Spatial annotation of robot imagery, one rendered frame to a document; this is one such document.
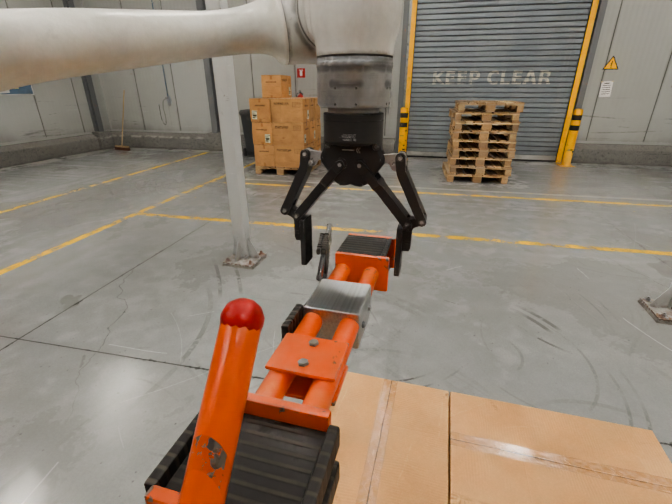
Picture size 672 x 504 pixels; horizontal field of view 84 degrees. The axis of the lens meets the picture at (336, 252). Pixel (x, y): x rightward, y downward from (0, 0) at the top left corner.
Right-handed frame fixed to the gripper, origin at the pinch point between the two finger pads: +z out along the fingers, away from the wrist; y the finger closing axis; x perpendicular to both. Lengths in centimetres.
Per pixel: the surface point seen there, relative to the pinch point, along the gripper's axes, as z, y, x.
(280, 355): -1.3, -0.7, -24.0
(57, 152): 115, -869, 652
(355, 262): -1.2, 1.4, -3.3
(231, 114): -4, -154, 237
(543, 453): 73, 48, 40
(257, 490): -1.6, 2.8, -35.7
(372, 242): -2.2, 2.7, 1.9
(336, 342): -1.3, 3.5, -20.9
